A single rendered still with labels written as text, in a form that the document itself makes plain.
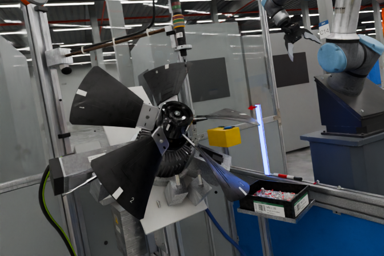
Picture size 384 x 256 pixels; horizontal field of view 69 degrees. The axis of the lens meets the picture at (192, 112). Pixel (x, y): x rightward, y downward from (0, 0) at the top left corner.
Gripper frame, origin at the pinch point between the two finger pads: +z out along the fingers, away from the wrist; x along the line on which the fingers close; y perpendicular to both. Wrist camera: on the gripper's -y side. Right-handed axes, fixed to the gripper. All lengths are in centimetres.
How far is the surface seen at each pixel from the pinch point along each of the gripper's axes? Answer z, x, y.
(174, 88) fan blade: -12, 58, -37
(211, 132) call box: 7, 62, 9
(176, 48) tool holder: -22, 47, -45
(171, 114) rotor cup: -1, 60, -50
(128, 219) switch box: 23, 105, -32
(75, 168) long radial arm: -1, 94, -64
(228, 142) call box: 17, 56, 2
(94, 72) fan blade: -28, 76, -55
